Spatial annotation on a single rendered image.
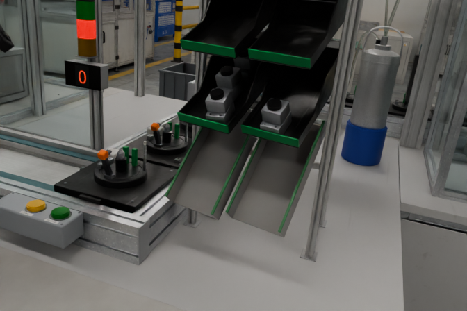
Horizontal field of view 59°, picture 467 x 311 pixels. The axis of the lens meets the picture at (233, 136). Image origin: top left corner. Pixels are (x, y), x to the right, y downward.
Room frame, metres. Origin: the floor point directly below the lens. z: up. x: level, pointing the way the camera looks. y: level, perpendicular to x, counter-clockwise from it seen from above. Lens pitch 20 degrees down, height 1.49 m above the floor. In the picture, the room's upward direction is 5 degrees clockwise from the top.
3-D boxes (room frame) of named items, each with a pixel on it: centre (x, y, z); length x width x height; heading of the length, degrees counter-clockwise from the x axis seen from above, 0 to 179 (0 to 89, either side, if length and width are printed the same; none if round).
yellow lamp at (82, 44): (1.19, 0.44, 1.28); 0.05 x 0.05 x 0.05
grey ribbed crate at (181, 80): (3.16, 0.24, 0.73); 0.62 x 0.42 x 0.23; 72
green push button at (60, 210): (0.82, 0.38, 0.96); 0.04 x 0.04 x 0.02
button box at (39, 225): (0.84, 0.44, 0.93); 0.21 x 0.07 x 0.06; 72
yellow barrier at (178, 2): (9.57, 0.80, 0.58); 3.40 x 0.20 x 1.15; 165
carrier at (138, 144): (1.26, 0.21, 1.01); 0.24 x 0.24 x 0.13; 72
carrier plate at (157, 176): (1.02, 0.29, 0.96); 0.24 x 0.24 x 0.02; 72
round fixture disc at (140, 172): (1.02, 0.29, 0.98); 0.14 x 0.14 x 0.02
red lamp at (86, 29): (1.19, 0.44, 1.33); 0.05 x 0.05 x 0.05
